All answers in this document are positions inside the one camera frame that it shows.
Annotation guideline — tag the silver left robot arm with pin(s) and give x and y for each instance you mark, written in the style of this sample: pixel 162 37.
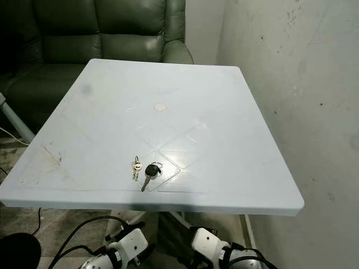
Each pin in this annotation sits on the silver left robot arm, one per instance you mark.
pixel 98 263

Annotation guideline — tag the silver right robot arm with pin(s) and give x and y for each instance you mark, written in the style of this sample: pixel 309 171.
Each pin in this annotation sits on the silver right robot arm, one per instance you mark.
pixel 249 259

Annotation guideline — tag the small silver key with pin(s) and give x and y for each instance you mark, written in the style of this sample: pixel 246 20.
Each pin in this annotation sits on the small silver key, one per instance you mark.
pixel 136 166

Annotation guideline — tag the black-headed key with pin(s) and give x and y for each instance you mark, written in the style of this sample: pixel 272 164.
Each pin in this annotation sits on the black-headed key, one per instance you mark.
pixel 151 170

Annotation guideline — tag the white plastic square table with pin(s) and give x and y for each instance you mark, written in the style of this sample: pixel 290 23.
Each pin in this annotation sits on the white plastic square table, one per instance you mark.
pixel 219 145

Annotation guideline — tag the black round object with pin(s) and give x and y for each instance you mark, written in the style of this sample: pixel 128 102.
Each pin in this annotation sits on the black round object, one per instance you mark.
pixel 18 253

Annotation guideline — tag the round white table cap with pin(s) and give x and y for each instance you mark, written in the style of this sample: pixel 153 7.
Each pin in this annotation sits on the round white table cap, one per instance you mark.
pixel 160 106

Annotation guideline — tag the pale blue side table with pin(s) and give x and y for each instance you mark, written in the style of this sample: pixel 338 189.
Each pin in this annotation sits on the pale blue side table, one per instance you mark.
pixel 15 120

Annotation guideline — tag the green leather sofa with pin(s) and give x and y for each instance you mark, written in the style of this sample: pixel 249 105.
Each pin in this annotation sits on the green leather sofa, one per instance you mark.
pixel 90 47

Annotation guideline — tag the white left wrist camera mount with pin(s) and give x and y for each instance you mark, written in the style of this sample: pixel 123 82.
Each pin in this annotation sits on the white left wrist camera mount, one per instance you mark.
pixel 134 242

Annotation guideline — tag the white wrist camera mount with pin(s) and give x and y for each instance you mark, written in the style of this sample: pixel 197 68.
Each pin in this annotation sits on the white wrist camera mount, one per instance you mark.
pixel 207 242
pixel 134 242

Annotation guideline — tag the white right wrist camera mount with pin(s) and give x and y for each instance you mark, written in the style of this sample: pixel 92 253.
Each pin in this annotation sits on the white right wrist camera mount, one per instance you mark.
pixel 207 242

